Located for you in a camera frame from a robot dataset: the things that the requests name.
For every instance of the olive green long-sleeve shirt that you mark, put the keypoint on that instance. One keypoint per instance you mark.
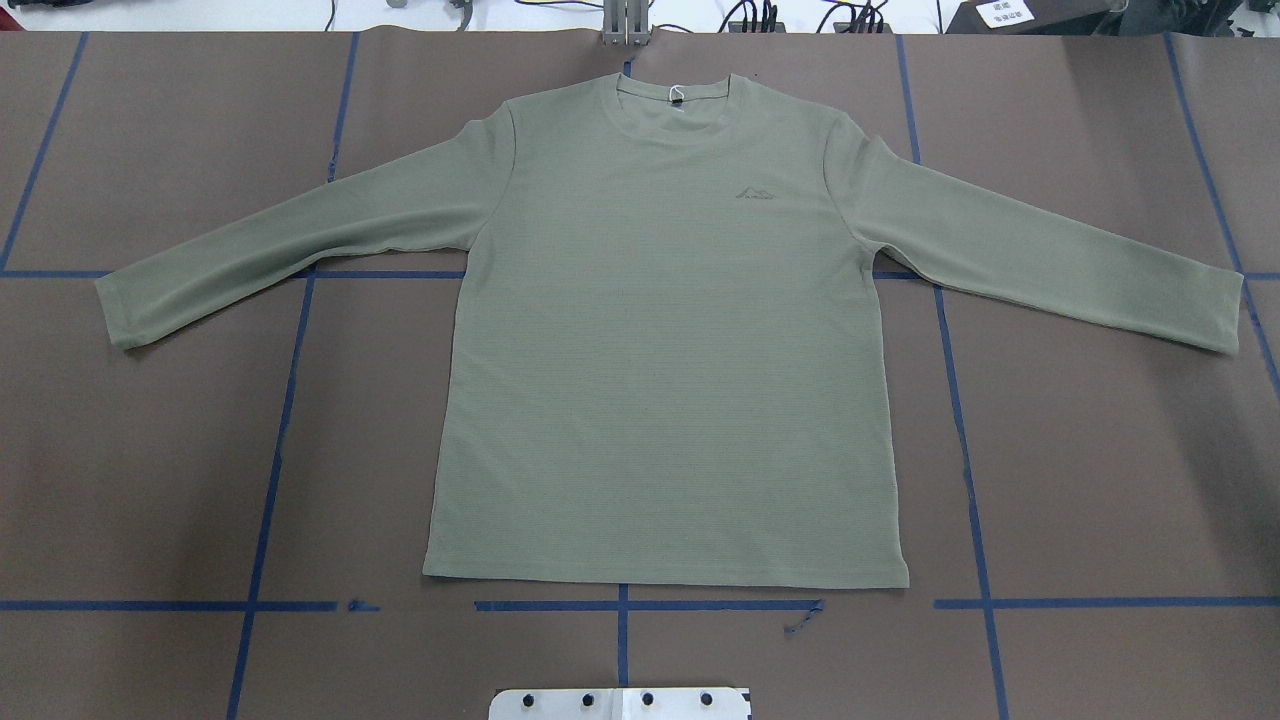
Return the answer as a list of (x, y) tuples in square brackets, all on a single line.
[(667, 363)]

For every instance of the aluminium frame post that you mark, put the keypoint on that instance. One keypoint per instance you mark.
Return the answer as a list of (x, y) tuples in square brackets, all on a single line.
[(625, 23)]

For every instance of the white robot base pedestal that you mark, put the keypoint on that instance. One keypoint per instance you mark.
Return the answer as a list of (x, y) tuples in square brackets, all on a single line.
[(623, 703)]

